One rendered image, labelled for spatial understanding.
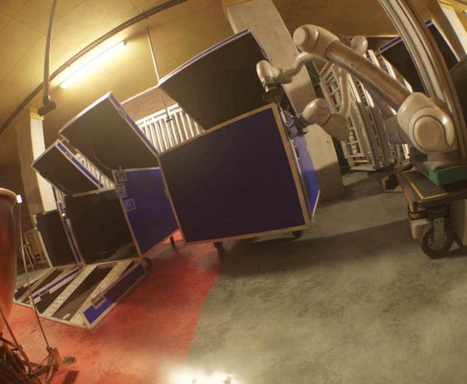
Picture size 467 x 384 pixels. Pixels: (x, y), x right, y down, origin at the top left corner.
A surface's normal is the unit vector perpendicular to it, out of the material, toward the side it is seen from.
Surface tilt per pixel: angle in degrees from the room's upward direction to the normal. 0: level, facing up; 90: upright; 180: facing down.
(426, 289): 0
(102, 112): 138
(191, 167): 90
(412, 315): 0
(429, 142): 91
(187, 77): 142
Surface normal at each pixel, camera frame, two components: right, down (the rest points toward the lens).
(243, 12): -0.09, 0.11
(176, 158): -0.43, 0.21
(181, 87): -0.03, 0.88
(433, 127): -0.80, 0.42
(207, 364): -0.29, -0.95
